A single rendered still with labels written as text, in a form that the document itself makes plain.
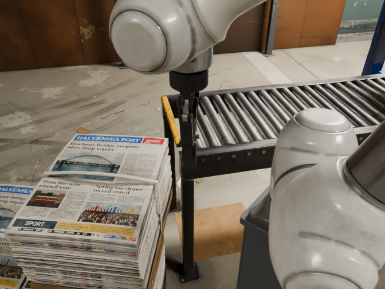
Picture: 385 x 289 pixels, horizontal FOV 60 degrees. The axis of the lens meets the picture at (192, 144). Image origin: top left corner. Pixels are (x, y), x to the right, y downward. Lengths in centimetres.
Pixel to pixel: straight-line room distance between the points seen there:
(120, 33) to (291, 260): 38
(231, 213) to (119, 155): 140
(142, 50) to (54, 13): 397
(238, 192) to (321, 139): 174
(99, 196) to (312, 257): 49
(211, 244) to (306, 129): 146
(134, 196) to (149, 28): 49
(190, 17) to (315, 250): 34
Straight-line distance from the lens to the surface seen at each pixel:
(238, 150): 138
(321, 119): 69
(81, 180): 87
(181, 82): 62
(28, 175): 275
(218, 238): 208
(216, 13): 41
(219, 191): 235
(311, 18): 506
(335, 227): 51
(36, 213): 82
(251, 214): 82
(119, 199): 79
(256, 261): 92
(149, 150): 92
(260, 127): 155
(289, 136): 68
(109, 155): 93
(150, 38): 38
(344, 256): 51
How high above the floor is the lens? 161
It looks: 35 degrees down
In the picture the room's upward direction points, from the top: straight up
